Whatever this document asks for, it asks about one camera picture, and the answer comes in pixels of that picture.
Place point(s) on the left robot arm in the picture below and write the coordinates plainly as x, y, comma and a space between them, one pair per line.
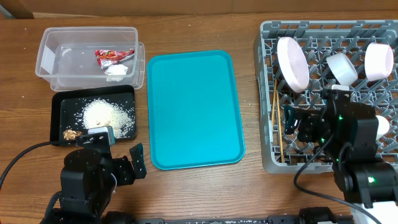
89, 177

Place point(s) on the red snack wrapper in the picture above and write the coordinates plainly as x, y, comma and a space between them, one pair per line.
107, 58

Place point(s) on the large white plate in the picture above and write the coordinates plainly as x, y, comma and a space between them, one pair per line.
293, 64

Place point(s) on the white paper cup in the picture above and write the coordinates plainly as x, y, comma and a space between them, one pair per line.
383, 126

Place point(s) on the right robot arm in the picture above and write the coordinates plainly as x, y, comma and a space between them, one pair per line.
347, 132

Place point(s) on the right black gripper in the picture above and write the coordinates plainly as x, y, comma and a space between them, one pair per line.
305, 126

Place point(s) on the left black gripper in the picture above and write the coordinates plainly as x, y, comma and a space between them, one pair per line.
127, 175

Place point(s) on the clear plastic bin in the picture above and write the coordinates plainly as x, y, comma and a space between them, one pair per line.
67, 60

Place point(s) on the grey dishwasher rack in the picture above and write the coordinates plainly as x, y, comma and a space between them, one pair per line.
319, 40

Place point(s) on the brown food scrap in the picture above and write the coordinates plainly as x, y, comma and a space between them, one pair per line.
70, 134

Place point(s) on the white tissue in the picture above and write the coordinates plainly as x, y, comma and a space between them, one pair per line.
116, 70

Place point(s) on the grey bowl of rice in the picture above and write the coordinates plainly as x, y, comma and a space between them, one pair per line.
342, 68

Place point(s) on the black plastic tray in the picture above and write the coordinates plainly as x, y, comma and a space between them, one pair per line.
68, 107

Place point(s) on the pile of spilled rice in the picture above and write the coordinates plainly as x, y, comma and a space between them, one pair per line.
100, 112

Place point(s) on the teal serving tray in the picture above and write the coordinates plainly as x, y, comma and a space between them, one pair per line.
193, 110

